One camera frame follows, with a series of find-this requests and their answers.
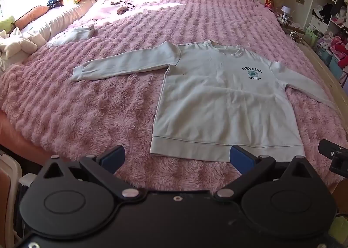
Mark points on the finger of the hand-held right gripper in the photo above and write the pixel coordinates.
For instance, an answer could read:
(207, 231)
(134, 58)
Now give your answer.
(327, 148)

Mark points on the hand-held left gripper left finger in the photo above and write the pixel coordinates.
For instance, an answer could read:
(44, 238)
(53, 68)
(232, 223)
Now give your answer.
(114, 156)

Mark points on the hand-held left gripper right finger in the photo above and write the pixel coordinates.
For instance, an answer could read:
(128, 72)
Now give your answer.
(242, 159)

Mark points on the white printed sweatshirt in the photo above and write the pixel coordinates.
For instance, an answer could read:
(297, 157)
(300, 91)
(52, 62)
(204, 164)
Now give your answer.
(217, 95)

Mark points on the pile of pink red clothes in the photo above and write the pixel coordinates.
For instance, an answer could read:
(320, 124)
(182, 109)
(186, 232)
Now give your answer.
(338, 44)

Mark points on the white crumpled clothes pile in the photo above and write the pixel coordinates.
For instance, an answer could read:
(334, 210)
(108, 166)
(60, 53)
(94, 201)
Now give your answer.
(17, 44)

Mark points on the pink fluffy blanket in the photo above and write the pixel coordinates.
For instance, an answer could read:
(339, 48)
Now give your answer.
(95, 95)

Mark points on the light blue storage bin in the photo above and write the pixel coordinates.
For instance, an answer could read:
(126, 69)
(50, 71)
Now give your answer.
(333, 63)

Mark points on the green basket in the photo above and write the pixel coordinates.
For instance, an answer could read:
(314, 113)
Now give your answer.
(312, 36)

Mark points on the folded white cloth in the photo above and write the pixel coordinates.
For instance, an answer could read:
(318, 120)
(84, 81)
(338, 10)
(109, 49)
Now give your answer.
(78, 35)

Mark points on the white table lamp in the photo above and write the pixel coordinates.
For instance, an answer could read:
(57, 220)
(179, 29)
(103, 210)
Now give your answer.
(285, 11)

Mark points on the pale pink garment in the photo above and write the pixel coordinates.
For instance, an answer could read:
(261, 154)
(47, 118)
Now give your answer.
(104, 9)

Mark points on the cream open shelf unit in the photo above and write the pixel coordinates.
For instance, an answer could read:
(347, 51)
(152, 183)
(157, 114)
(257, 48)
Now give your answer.
(329, 0)

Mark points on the pale pink bolster cushion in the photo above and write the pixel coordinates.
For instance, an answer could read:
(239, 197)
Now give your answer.
(58, 18)

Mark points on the red snack bag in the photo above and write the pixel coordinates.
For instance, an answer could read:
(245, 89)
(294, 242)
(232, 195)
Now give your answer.
(269, 1)

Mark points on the orange long pillow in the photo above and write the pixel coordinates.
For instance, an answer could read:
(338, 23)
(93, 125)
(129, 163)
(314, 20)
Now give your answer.
(30, 16)

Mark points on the green plush toy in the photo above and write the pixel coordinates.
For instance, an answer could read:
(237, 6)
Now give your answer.
(6, 21)

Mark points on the white plastic frame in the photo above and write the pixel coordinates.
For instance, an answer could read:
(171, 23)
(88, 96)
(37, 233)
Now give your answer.
(8, 167)

